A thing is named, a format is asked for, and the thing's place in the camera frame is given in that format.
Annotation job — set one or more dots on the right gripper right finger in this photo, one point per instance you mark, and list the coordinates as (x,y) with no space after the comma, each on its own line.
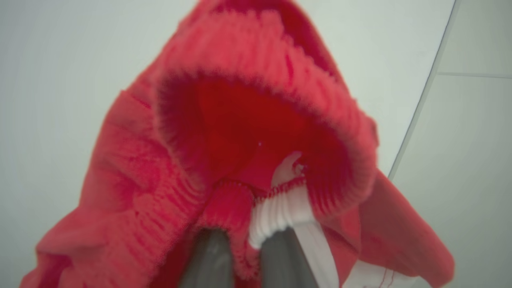
(284,264)

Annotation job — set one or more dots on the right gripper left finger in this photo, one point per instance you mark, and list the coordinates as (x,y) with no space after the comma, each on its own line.
(210,264)

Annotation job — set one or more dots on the red shorts white stripe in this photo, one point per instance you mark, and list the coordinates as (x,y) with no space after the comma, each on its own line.
(240,48)

